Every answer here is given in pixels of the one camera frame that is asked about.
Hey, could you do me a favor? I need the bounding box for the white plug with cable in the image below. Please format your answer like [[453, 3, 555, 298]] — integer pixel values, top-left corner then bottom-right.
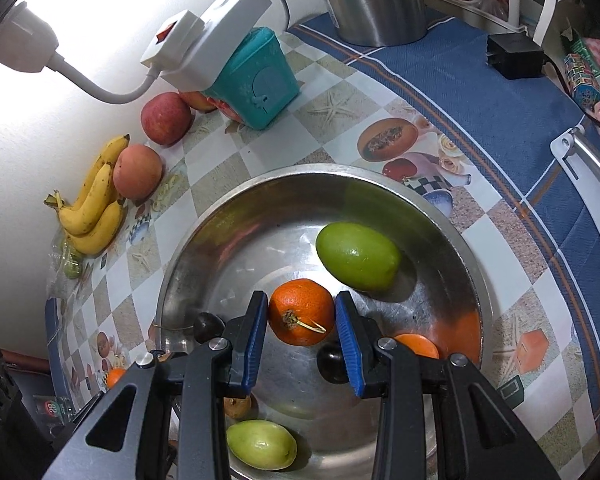
[[0, 2, 161, 106]]

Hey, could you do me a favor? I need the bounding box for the small green mango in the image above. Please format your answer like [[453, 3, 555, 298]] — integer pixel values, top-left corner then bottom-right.
[[226, 419, 298, 472]]

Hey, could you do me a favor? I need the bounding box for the teal plastic box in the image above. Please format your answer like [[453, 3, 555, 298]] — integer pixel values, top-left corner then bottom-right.
[[202, 26, 301, 131]]

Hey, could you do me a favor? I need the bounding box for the brown wooden frame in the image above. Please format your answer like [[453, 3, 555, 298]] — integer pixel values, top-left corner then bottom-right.
[[2, 350, 51, 376]]

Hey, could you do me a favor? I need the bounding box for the large orange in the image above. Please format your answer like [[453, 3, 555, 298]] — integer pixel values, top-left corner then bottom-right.
[[394, 332, 440, 359]]

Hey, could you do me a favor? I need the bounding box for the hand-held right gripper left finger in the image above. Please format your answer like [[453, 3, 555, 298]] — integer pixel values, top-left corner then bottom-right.
[[42, 290, 270, 480]]

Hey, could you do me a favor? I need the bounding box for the white power strip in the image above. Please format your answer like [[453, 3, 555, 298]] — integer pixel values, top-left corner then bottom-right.
[[140, 0, 286, 92]]

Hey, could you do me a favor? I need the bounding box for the checkered printed tablecloth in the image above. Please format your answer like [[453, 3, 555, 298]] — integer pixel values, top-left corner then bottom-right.
[[45, 30, 600, 480]]

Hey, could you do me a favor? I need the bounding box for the red apple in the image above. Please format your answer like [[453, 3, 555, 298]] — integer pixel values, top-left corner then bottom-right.
[[140, 91, 193, 147], [178, 89, 218, 113], [112, 144, 163, 201]]

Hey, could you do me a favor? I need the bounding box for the clear plastic fruit container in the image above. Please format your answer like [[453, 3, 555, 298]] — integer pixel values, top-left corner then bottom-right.
[[50, 232, 88, 281]]

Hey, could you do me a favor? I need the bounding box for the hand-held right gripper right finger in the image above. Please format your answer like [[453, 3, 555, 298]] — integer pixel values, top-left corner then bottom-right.
[[333, 290, 561, 480]]

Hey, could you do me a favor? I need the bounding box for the dark object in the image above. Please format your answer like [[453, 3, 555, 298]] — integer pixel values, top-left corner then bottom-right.
[[0, 342, 56, 480]]

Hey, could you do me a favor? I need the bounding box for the blue striped cloth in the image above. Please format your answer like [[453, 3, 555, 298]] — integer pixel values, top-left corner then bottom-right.
[[286, 7, 600, 451]]

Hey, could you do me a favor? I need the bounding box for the large green mango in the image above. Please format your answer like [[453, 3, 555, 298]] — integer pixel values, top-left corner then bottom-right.
[[315, 221, 402, 292]]

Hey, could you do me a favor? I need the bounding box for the white plastic bracket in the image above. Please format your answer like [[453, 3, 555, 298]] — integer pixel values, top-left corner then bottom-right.
[[550, 125, 600, 253]]

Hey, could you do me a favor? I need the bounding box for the dark plum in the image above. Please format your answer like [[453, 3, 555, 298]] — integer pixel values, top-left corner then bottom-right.
[[316, 342, 351, 385], [194, 311, 227, 345]]

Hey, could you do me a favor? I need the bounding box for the black power adapter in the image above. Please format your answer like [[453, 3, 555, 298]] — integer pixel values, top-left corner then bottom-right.
[[486, 32, 546, 80]]

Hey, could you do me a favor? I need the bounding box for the glass mug with label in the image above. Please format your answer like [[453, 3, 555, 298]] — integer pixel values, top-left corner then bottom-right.
[[32, 392, 76, 418]]

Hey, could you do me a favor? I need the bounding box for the colourful printed box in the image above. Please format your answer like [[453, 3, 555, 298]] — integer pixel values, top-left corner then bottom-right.
[[562, 30, 600, 126]]

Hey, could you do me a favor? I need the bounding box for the steel kettle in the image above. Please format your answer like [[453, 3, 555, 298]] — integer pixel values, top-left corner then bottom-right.
[[305, 0, 428, 48]]

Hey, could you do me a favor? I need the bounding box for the orange with stem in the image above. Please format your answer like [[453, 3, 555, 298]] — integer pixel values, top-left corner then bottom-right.
[[268, 278, 337, 347]]

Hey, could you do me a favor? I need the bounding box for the yellow banana bunch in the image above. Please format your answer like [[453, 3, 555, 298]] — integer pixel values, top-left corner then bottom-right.
[[43, 133, 131, 257]]

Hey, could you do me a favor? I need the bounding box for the steel bowl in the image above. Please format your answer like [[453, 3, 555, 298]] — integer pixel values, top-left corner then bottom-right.
[[155, 162, 496, 480]]

